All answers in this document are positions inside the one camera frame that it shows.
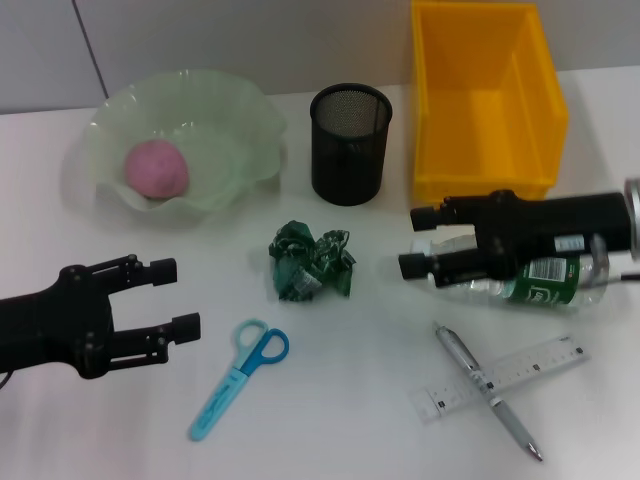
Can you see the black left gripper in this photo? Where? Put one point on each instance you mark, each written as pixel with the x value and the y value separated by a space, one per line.
pixel 50 330

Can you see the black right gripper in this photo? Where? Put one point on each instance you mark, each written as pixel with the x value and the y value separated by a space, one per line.
pixel 540 225

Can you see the blue scissors with sheath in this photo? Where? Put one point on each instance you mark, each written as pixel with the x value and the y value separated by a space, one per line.
pixel 225 390

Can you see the green plastic wrapper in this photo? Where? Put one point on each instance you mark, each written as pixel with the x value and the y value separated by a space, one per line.
pixel 310 265

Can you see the pink peach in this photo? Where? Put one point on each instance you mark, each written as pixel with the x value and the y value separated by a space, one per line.
pixel 156 170

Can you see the green label water bottle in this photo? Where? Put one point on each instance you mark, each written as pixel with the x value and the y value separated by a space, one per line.
pixel 545 290

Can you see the black mesh pen holder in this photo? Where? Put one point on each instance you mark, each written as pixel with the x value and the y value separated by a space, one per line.
pixel 350 160

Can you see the clear plastic ruler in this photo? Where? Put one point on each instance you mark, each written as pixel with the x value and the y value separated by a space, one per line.
pixel 535 370

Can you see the pale green glass fruit plate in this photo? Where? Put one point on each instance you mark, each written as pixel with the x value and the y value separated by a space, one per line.
pixel 225 125

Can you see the grey retractable pen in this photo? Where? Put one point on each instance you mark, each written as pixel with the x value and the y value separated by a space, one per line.
pixel 510 420

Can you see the yellow plastic bin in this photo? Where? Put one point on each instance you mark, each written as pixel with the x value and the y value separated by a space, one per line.
pixel 470 125

